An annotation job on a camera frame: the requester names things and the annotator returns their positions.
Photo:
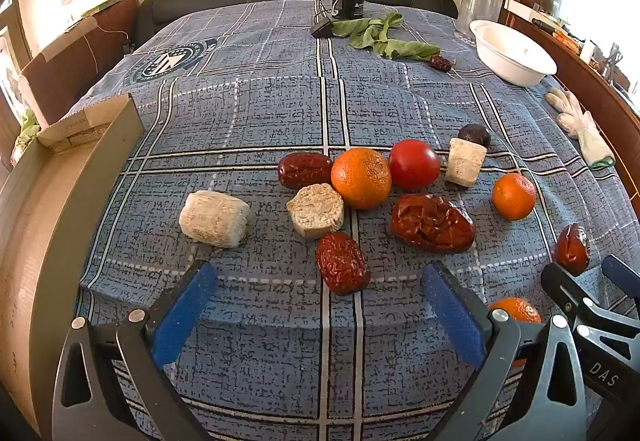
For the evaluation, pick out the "white corn cob piece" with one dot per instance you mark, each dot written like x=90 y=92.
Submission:
x=214 y=218
x=316 y=210
x=465 y=163

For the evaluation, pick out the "dark purple plum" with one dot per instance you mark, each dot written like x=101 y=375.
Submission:
x=476 y=133

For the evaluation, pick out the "white work glove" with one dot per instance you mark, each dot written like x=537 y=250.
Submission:
x=580 y=121

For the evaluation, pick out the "small red date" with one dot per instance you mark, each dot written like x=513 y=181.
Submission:
x=305 y=169

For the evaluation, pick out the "large orange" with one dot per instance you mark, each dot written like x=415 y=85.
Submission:
x=361 y=177

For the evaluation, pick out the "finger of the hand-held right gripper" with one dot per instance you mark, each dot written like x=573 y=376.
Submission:
x=622 y=271
x=565 y=288

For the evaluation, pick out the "green leafy vegetable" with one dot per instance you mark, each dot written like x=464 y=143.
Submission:
x=385 y=38

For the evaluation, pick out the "wooden bed side rail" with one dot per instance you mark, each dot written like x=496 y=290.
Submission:
x=600 y=101

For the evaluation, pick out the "blue plaid blanket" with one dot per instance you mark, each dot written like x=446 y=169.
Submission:
x=250 y=121

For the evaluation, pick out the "bunch of green leaves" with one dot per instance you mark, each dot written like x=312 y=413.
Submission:
x=27 y=128

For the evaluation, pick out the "large wrinkled red date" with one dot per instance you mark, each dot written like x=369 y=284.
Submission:
x=432 y=223

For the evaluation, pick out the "dark red date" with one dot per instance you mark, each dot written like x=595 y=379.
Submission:
x=441 y=63

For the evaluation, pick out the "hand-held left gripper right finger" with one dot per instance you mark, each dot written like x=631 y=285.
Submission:
x=452 y=316

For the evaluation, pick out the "white bowl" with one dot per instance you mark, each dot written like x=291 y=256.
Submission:
x=512 y=53

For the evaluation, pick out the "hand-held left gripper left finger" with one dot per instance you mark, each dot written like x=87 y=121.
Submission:
x=184 y=316

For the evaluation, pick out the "shallow cardboard box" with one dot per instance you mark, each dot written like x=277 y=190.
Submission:
x=40 y=246

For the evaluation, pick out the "red tomato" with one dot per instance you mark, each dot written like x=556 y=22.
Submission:
x=414 y=163

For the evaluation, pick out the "small orange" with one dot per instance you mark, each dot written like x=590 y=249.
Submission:
x=515 y=310
x=513 y=196

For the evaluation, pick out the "small black adapter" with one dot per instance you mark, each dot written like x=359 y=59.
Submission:
x=322 y=27

